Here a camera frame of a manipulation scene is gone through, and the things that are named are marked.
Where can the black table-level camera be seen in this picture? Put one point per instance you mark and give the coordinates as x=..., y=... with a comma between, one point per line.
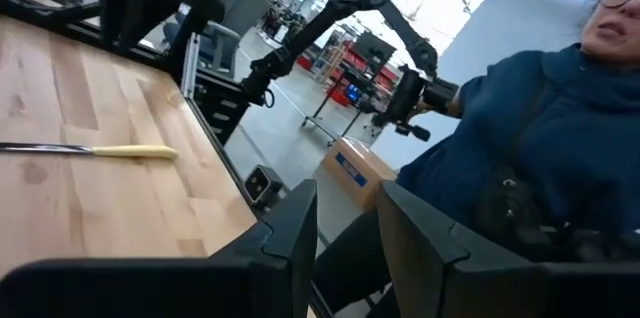
x=262, y=185

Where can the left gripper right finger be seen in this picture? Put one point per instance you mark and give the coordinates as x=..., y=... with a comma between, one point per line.
x=420, y=253

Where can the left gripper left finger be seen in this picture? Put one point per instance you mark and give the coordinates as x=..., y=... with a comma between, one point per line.
x=295, y=238

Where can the person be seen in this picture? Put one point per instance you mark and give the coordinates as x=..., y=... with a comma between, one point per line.
x=550, y=123

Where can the red tool cabinets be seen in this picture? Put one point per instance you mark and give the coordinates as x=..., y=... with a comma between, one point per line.
x=360, y=60

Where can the black screen on wheeled stand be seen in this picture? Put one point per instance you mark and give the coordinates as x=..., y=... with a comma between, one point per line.
x=372, y=50

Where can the cardboard box with blue label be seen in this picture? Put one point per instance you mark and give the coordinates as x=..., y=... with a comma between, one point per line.
x=355, y=173

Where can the black shoulder bag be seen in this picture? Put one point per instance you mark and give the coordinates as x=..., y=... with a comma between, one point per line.
x=510, y=213

